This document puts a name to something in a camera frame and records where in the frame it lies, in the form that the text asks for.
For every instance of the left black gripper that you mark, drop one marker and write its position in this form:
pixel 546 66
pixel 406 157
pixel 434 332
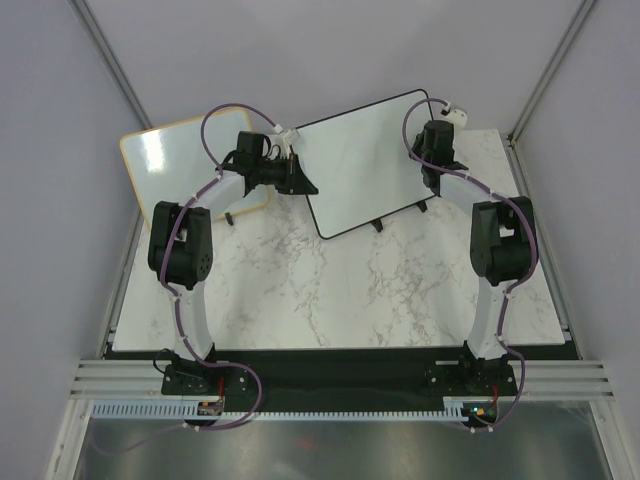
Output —
pixel 292 174

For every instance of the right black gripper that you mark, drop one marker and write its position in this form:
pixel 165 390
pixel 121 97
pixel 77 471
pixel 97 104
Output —
pixel 415 150

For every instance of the black framed whiteboard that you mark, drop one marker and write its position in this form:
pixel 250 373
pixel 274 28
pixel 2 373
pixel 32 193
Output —
pixel 359 163

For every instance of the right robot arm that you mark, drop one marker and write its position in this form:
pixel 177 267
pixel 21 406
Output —
pixel 503 254

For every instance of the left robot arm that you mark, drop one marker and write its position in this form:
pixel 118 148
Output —
pixel 181 255

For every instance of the wood framed whiteboard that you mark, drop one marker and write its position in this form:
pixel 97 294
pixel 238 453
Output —
pixel 168 163

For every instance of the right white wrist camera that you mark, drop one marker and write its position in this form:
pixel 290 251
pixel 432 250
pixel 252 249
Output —
pixel 455 115

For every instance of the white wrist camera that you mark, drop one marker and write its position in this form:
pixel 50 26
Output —
pixel 285 138
pixel 455 115

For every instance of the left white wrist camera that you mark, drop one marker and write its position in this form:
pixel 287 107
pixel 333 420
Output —
pixel 285 138

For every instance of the right aluminium frame post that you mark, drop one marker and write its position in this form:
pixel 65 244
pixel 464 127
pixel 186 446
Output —
pixel 565 44

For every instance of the aluminium frame post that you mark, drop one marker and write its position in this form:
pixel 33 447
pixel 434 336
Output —
pixel 565 44
pixel 101 44

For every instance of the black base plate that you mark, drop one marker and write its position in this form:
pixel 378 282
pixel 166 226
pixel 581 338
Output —
pixel 332 399

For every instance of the left aluminium frame post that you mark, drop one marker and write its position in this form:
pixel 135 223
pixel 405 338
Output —
pixel 101 44

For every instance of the white slotted cable duct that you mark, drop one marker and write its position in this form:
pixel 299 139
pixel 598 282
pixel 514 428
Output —
pixel 190 409

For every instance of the aluminium front rail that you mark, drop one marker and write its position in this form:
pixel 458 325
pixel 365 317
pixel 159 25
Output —
pixel 317 371

